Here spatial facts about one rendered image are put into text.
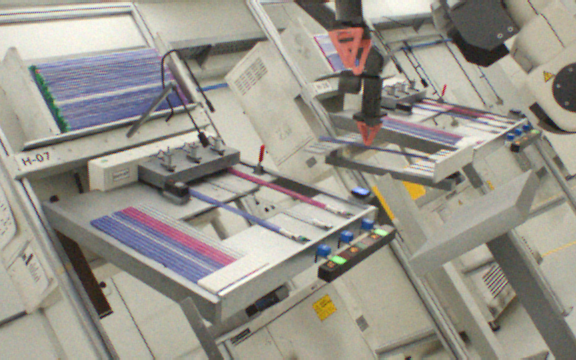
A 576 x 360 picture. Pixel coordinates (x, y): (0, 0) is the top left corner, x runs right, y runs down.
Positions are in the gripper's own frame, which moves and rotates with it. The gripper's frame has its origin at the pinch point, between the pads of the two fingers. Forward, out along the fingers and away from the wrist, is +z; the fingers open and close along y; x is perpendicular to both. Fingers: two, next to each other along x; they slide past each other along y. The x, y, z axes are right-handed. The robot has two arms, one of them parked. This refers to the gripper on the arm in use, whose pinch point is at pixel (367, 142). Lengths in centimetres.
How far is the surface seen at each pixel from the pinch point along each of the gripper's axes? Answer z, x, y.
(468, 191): 53, -5, -113
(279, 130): 34, -93, -75
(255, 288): 21, 6, 57
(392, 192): 23.4, -0.6, -21.9
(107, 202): 19, -54, 55
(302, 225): 19.9, -4.3, 25.1
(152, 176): 15, -54, 38
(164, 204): 19, -42, 44
